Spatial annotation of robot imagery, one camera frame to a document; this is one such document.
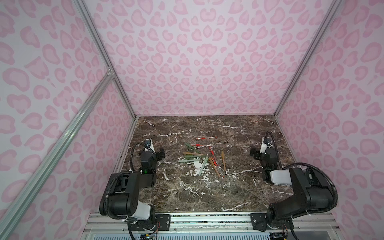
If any tan pen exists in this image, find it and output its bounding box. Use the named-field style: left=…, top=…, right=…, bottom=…
left=183, top=152, right=205, bottom=156
left=221, top=151, right=227, bottom=171
left=209, top=157, right=222, bottom=178

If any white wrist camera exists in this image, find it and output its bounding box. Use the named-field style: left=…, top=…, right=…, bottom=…
left=260, top=137, right=274, bottom=154
left=144, top=139, right=155, bottom=153

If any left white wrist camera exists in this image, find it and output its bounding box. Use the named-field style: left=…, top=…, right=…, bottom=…
left=144, top=139, right=155, bottom=153

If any diagonal aluminium frame bar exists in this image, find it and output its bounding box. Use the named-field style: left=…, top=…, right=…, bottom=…
left=1, top=73, right=114, bottom=240

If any green pen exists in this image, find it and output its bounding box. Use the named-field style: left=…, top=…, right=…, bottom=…
left=178, top=159, right=200, bottom=163
left=184, top=155, right=207, bottom=159
left=185, top=143, right=201, bottom=154

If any green pen middle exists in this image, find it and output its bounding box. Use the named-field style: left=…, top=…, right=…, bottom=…
left=184, top=155, right=207, bottom=159

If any green pen lower left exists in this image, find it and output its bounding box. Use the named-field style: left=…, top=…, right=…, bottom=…
left=178, top=159, right=200, bottom=163

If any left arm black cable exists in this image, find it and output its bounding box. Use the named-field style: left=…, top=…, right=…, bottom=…
left=129, top=142, right=148, bottom=172

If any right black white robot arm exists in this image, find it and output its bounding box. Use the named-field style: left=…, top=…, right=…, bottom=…
left=250, top=146, right=338, bottom=232

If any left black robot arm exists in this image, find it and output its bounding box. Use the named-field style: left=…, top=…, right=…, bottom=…
left=99, top=139, right=165, bottom=228

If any green pen upper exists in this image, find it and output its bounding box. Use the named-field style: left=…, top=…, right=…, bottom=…
left=185, top=143, right=201, bottom=154

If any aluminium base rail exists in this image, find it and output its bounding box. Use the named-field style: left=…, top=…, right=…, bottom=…
left=81, top=212, right=344, bottom=240

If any green pen vertical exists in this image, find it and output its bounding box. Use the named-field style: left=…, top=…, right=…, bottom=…
left=198, top=157, right=209, bottom=176

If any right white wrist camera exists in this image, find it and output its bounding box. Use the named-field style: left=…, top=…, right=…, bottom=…
left=260, top=137, right=274, bottom=154

